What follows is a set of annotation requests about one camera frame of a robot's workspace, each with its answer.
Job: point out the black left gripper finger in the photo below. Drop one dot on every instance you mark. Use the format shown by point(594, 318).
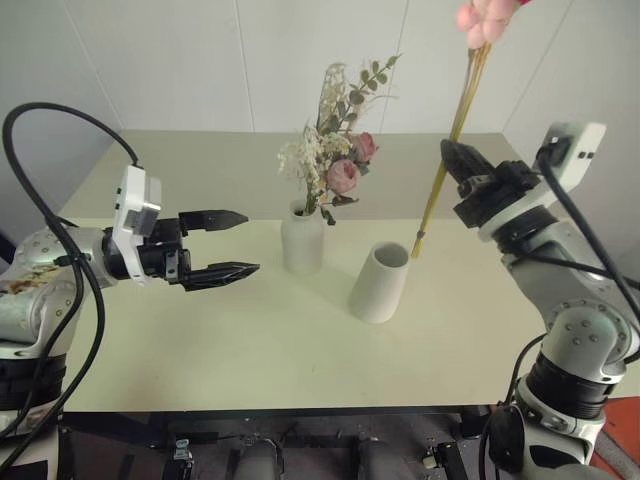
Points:
point(215, 219)
point(225, 272)

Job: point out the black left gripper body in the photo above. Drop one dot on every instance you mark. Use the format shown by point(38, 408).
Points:
point(162, 255)

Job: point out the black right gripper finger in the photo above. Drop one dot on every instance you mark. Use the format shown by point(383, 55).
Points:
point(459, 175)
point(467, 157)

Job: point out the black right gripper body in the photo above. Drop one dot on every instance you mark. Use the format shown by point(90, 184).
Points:
point(500, 195)

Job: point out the pink ball bouquet yellow stems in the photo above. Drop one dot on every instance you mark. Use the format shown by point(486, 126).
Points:
point(475, 32)

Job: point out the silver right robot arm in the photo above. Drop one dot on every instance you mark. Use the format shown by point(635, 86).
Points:
point(580, 330)

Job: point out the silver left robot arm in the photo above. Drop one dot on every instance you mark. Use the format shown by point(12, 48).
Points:
point(40, 300)

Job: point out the dried flower bouquet pink roses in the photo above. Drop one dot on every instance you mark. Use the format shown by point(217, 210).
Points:
point(342, 172)

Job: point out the white bottle-shaped vase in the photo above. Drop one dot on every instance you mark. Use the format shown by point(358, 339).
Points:
point(300, 245)

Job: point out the white tapered vase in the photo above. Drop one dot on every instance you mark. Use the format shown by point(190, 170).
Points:
point(375, 295)

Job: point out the small metal clasp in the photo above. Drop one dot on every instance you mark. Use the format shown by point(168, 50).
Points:
point(182, 452)
point(434, 456)

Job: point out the dark rounded cylinder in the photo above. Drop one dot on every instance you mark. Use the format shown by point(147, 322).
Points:
point(257, 462)
point(378, 462)

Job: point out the orange floor pad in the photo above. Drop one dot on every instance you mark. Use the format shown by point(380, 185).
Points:
point(622, 415)

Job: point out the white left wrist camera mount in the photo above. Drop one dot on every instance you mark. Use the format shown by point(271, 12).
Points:
point(135, 190)

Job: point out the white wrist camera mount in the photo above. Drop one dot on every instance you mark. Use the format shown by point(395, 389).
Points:
point(585, 150)
point(135, 190)

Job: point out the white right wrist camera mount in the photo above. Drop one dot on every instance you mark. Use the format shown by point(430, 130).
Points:
point(585, 150)

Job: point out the black frame under table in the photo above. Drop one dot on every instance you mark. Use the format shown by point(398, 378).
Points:
point(125, 435)

